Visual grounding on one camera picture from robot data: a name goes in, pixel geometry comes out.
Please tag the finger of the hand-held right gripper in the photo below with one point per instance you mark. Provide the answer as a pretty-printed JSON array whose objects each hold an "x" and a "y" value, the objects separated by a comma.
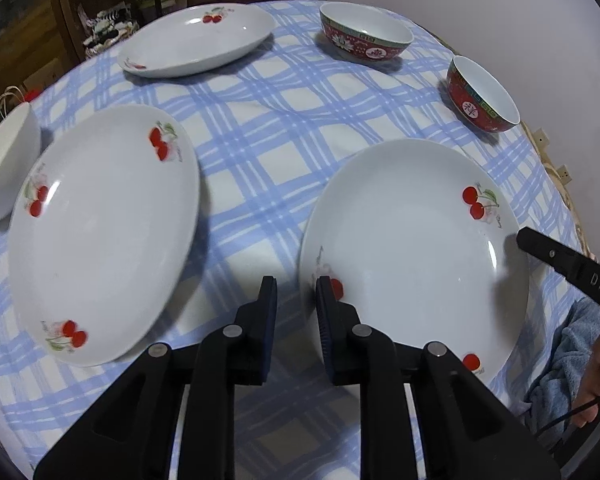
[{"x": 542, "y": 247}]

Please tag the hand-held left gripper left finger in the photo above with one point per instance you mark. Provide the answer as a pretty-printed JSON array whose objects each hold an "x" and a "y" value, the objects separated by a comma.
[{"x": 267, "y": 332}]

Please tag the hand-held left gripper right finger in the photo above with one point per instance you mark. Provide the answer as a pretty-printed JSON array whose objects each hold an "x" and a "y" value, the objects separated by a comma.
[{"x": 325, "y": 332}]

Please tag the white cherry print plate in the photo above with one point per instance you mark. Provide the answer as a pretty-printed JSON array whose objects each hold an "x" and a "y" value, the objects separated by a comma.
[
  {"x": 105, "y": 240},
  {"x": 405, "y": 240},
  {"x": 195, "y": 45}
]

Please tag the red patterned bowl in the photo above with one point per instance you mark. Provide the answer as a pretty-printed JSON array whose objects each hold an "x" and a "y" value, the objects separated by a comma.
[
  {"x": 485, "y": 90},
  {"x": 365, "y": 27}
]

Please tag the plain white bowl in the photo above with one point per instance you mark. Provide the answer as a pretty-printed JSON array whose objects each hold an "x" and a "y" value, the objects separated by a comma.
[{"x": 5, "y": 160}]

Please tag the person's right hand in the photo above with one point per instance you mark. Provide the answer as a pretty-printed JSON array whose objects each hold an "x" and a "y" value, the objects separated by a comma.
[{"x": 594, "y": 360}]

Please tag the person's blue fleece clothing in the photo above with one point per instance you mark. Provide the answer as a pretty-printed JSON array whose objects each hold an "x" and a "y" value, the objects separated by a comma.
[{"x": 555, "y": 360}]

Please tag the blue white plaid cloth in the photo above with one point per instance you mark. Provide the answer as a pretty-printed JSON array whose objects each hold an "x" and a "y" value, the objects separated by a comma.
[{"x": 260, "y": 125}]

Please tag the lace-trimmed basket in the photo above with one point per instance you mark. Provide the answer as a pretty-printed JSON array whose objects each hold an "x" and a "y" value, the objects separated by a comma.
[{"x": 107, "y": 42}]

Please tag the cardboard box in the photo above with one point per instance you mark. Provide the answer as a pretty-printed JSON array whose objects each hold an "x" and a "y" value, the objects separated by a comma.
[{"x": 42, "y": 75}]

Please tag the black white striped cloth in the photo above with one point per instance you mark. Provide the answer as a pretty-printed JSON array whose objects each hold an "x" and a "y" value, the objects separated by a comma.
[{"x": 107, "y": 20}]

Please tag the wooden cabinet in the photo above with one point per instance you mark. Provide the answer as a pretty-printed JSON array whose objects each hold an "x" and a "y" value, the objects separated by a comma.
[{"x": 62, "y": 10}]

